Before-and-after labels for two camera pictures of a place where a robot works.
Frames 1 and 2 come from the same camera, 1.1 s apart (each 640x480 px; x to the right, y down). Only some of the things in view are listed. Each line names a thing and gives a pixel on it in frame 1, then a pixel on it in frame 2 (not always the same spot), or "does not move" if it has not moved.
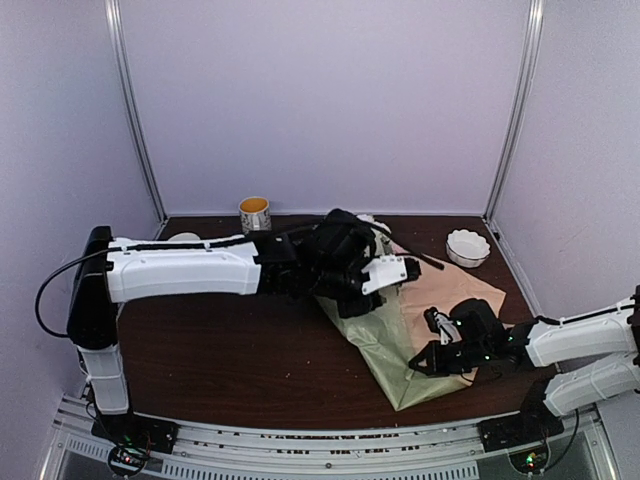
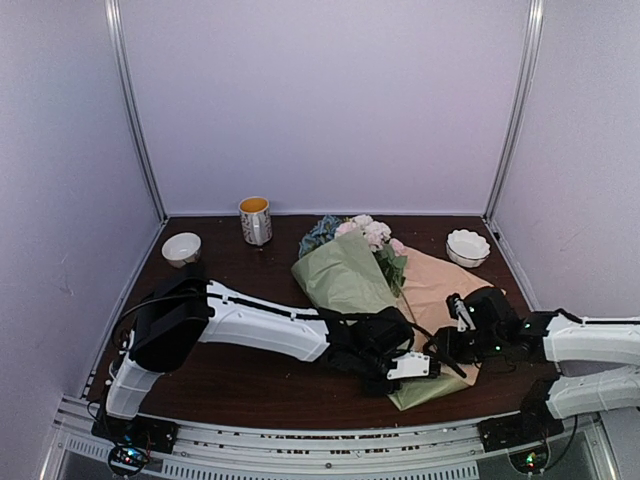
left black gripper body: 349,308 to 374,388
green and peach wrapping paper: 389,333 does not move
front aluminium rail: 452,451 does not move
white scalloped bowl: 466,248 does not move
